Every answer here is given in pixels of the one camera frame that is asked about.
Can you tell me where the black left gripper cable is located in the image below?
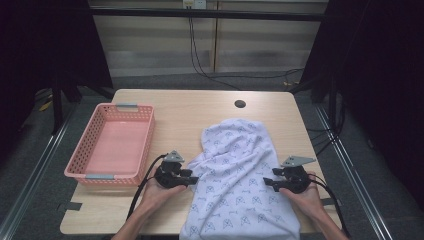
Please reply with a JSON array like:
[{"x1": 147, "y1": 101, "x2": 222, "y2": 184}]
[{"x1": 125, "y1": 153, "x2": 169, "y2": 220}]

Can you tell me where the black wall cable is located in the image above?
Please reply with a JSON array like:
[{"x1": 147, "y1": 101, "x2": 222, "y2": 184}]
[{"x1": 187, "y1": 16, "x2": 305, "y2": 91}]

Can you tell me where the white printed towel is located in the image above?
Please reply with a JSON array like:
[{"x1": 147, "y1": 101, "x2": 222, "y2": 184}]
[{"x1": 179, "y1": 117, "x2": 301, "y2": 240}]

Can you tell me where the person's right hand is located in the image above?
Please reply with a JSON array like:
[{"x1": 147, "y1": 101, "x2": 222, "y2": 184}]
[{"x1": 278, "y1": 172, "x2": 326, "y2": 218}]

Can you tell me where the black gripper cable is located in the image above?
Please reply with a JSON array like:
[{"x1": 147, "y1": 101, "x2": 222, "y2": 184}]
[
  {"x1": 309, "y1": 173, "x2": 352, "y2": 239},
  {"x1": 125, "y1": 153, "x2": 169, "y2": 220}
]

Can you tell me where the black metal stand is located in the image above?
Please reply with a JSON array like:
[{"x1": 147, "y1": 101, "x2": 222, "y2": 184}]
[{"x1": 49, "y1": 78, "x2": 65, "y2": 135}]

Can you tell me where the black horizontal bar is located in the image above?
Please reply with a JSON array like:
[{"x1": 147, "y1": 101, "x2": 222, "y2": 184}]
[{"x1": 89, "y1": 7, "x2": 327, "y2": 23}]

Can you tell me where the dark curtain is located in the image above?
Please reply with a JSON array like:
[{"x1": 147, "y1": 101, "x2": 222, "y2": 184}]
[
  {"x1": 289, "y1": 0, "x2": 424, "y2": 211},
  {"x1": 0, "y1": 0, "x2": 114, "y2": 158}
]

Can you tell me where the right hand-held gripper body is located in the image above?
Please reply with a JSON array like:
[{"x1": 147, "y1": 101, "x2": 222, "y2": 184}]
[{"x1": 280, "y1": 155, "x2": 317, "y2": 195}]

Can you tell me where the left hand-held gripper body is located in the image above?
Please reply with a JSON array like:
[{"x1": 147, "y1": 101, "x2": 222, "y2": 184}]
[{"x1": 154, "y1": 150, "x2": 186, "y2": 190}]

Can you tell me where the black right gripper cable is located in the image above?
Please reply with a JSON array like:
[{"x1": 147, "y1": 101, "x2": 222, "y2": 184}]
[{"x1": 309, "y1": 173, "x2": 352, "y2": 239}]

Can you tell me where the pink perforated plastic basket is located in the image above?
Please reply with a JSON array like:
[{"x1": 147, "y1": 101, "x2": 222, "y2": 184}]
[{"x1": 63, "y1": 102, "x2": 156, "y2": 187}]

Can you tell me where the white wall socket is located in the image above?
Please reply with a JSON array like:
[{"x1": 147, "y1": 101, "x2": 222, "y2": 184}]
[{"x1": 182, "y1": 0, "x2": 208, "y2": 10}]

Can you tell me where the person's left hand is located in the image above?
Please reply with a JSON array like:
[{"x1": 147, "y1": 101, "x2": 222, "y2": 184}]
[{"x1": 141, "y1": 180, "x2": 188, "y2": 217}]

